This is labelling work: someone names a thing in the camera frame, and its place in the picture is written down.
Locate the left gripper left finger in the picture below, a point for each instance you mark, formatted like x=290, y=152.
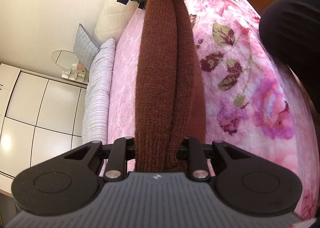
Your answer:
x=117, y=155

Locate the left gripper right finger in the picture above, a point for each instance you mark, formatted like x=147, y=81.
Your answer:
x=191, y=151

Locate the maroon knitted cardigan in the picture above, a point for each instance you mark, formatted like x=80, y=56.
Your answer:
x=169, y=103

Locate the cream quilted headboard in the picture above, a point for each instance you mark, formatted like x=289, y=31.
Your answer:
x=113, y=19

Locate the striped lilac rolled duvet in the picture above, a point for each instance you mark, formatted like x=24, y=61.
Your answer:
x=97, y=98

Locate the pink rose bed blanket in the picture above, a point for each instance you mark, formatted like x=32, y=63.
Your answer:
x=252, y=101

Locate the white wardrobe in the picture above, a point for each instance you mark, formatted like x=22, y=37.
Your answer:
x=40, y=118

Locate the grey checked pillow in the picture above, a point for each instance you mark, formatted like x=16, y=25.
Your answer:
x=85, y=47

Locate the oval vanity mirror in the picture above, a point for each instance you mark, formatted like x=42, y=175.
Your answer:
x=64, y=59

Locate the person's black trousers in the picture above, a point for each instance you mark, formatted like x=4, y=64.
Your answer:
x=289, y=31

